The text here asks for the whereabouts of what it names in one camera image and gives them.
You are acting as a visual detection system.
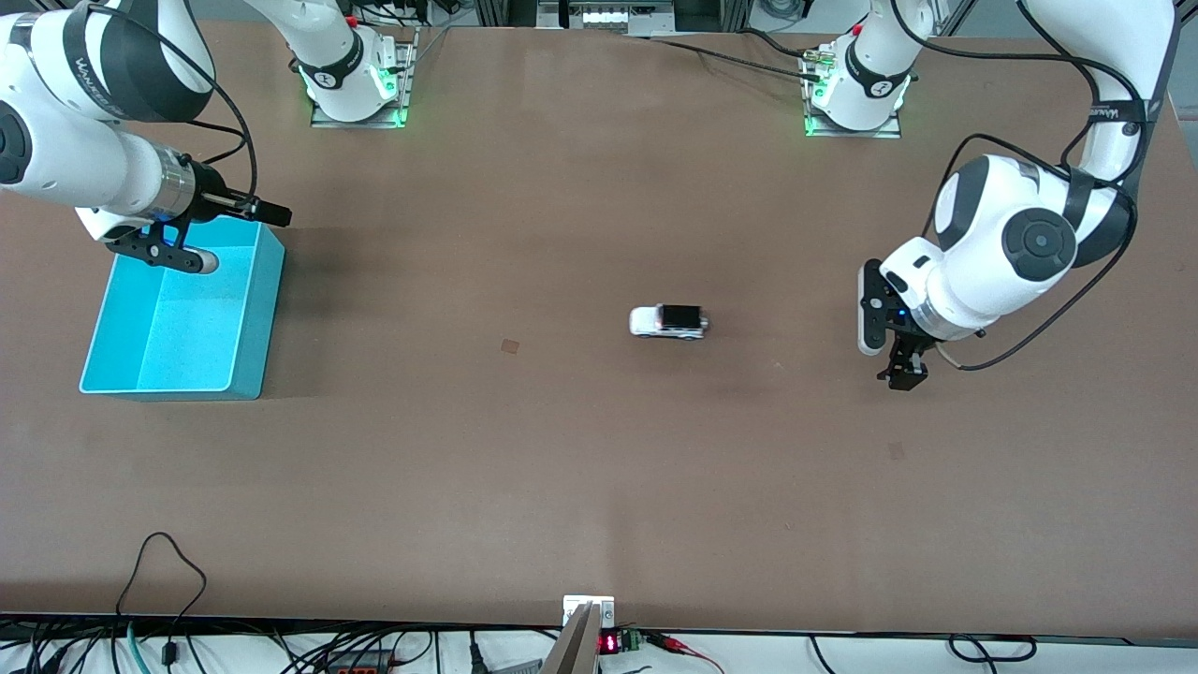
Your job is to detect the black coiled cable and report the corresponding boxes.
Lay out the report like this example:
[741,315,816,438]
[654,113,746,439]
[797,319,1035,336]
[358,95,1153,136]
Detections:
[947,634,1038,664]

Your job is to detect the red clip lead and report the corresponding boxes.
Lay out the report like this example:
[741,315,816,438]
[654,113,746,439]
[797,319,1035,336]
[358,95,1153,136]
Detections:
[644,632,726,674]

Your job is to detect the short black table cable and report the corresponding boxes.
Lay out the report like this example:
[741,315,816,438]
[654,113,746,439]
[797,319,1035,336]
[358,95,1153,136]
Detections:
[739,28,825,59]

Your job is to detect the white mount plate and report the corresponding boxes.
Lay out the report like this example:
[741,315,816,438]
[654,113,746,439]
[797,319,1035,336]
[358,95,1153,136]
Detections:
[562,594,616,628]

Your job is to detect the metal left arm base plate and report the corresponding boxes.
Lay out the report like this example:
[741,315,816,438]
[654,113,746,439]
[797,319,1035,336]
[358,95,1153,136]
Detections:
[801,45,903,139]

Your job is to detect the long black table cable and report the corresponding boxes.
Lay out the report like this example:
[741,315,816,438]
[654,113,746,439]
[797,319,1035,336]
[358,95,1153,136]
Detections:
[646,36,829,83]

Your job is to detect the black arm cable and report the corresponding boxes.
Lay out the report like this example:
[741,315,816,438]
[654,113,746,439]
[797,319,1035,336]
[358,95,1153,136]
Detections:
[889,0,1167,374]
[84,5,259,203]

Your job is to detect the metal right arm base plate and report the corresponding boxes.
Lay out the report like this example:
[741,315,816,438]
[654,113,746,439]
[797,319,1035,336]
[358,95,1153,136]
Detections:
[311,26,418,129]

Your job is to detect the grey camera mount arm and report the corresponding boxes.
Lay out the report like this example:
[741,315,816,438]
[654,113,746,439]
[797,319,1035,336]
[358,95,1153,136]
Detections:
[538,602,602,674]

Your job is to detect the silver device with lights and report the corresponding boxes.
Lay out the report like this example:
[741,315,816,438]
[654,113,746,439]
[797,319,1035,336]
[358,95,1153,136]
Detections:
[538,0,677,37]

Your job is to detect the white jeep toy black roof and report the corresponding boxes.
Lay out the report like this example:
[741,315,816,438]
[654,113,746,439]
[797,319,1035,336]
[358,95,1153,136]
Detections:
[629,303,710,342]

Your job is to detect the thin black looped cable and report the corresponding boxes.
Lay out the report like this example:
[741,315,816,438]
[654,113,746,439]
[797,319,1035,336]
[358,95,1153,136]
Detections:
[114,532,209,667]

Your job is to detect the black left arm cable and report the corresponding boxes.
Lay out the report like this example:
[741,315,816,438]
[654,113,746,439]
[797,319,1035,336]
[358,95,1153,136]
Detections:
[889,0,1167,374]

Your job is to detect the turquoise plastic bin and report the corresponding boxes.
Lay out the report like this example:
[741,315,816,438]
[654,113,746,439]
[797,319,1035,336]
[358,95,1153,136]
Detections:
[79,214,285,403]

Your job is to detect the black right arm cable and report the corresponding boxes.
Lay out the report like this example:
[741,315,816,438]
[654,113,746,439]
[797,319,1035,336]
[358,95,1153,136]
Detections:
[84,5,259,203]

